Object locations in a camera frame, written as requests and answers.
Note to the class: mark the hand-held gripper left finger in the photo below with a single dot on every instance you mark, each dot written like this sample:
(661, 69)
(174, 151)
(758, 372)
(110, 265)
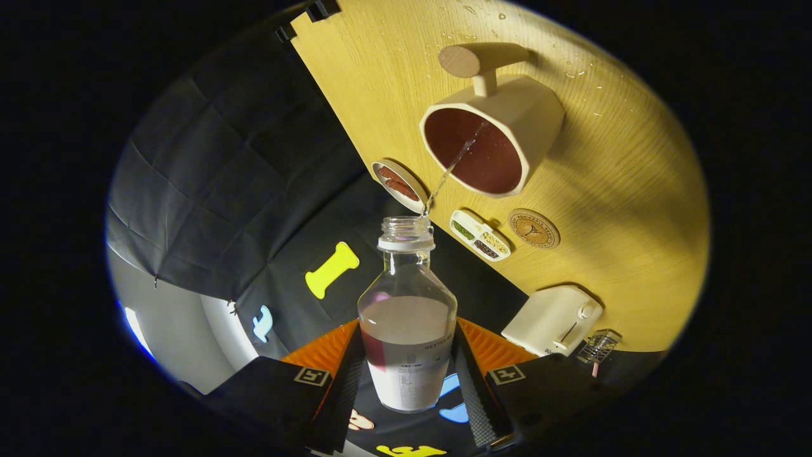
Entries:
(339, 406)

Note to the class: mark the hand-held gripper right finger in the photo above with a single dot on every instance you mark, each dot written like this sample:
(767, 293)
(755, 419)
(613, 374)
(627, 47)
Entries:
(476, 406)

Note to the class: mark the clear glass juice bottle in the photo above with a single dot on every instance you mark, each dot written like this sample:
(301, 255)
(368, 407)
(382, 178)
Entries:
(406, 355)

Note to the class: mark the round cork coaster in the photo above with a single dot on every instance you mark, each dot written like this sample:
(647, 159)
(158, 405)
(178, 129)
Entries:
(533, 228)

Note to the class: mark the cream toaster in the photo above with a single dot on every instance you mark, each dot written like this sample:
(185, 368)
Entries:
(545, 320)

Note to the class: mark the white divided snack dish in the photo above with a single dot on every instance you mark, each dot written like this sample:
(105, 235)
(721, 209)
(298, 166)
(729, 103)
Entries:
(480, 236)

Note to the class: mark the white oval plate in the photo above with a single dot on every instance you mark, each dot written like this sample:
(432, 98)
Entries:
(415, 202)

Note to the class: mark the red sausage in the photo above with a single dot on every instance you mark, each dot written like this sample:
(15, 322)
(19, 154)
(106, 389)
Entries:
(392, 174)
(403, 190)

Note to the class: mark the black backdrop cloth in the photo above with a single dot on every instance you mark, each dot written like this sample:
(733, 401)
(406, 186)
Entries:
(254, 178)

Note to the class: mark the wooden table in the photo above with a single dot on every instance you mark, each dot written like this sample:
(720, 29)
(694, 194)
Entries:
(622, 203)

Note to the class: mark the black table edge clamp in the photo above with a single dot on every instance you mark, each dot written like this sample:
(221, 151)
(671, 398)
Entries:
(322, 10)
(285, 33)

